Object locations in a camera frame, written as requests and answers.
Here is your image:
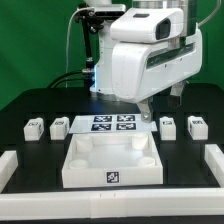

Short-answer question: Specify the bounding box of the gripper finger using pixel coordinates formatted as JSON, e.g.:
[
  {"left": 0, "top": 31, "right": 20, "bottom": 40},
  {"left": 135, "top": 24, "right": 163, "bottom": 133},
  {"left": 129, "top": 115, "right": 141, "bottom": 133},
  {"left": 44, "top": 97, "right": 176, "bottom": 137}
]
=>
[
  {"left": 137, "top": 99, "right": 152, "bottom": 122},
  {"left": 168, "top": 82, "right": 185, "bottom": 107}
]

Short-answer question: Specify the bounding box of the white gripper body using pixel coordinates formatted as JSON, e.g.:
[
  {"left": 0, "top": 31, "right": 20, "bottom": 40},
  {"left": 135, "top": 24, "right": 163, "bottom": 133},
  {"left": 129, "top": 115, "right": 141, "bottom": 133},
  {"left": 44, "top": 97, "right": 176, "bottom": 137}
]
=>
[{"left": 111, "top": 28, "right": 203, "bottom": 103}]

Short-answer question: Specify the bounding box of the white square tabletop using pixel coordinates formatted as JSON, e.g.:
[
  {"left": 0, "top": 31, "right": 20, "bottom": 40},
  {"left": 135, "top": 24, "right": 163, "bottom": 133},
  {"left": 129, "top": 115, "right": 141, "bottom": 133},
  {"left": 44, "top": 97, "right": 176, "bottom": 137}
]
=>
[{"left": 62, "top": 131, "right": 163, "bottom": 188}]

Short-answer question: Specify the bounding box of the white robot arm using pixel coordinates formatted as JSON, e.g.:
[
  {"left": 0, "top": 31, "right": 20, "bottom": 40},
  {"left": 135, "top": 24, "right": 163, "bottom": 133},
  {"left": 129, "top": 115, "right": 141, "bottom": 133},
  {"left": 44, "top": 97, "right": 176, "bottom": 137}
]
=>
[{"left": 105, "top": 0, "right": 207, "bottom": 122}]

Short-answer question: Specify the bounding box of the white sheet with tags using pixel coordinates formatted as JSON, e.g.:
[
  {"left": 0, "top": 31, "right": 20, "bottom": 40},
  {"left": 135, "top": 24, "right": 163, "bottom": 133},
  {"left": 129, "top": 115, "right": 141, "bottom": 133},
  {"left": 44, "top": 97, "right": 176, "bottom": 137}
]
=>
[{"left": 69, "top": 114, "right": 157, "bottom": 134}]

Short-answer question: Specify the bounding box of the white U-shaped obstacle fence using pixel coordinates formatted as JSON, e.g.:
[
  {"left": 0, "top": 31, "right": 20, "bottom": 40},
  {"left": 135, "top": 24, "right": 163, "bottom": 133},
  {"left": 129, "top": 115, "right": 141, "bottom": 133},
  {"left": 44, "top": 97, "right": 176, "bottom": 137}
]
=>
[{"left": 0, "top": 144, "right": 224, "bottom": 221}]

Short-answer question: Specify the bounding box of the black camera on stand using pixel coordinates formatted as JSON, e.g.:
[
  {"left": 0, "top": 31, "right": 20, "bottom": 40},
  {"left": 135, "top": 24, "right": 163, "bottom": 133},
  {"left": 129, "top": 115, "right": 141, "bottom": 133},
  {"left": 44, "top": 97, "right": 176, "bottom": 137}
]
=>
[{"left": 75, "top": 0, "right": 126, "bottom": 76}]

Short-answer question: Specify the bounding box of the black cable bundle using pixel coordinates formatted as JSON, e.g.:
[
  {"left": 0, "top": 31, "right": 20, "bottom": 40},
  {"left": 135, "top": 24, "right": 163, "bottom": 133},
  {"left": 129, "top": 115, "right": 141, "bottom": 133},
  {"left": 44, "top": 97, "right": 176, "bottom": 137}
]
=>
[{"left": 47, "top": 69, "right": 96, "bottom": 89}]

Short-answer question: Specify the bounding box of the white thin cable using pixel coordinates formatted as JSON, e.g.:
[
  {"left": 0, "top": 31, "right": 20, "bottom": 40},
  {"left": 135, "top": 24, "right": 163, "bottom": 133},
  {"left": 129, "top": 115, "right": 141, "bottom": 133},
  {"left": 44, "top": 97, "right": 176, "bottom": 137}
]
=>
[{"left": 64, "top": 7, "right": 86, "bottom": 88}]

